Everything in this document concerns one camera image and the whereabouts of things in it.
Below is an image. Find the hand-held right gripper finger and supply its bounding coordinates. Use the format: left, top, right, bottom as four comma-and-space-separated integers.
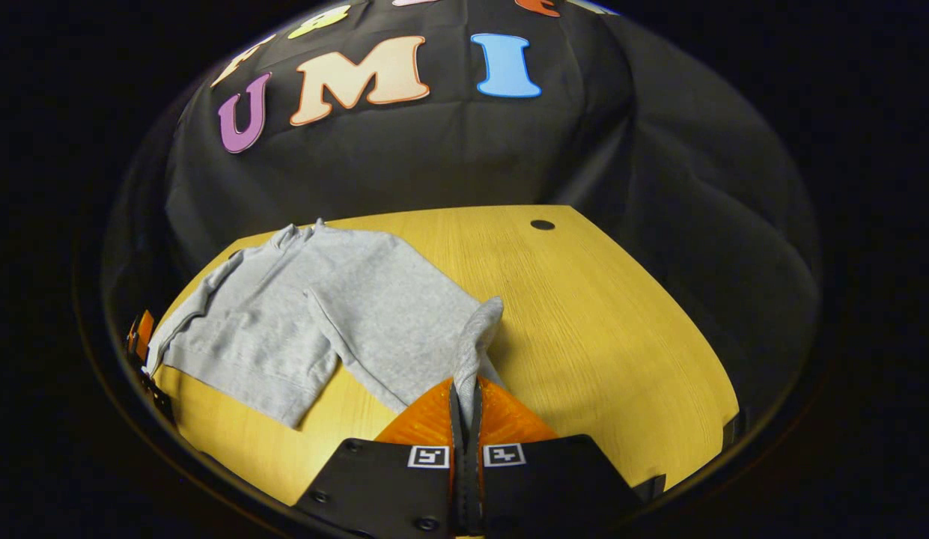
464, 377, 646, 536
292, 378, 465, 536

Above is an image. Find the grey sweatshirt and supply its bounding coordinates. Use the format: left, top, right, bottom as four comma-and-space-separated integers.
144, 219, 505, 429

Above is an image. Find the black backdrop cloth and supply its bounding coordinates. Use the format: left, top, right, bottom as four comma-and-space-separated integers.
101, 0, 823, 420

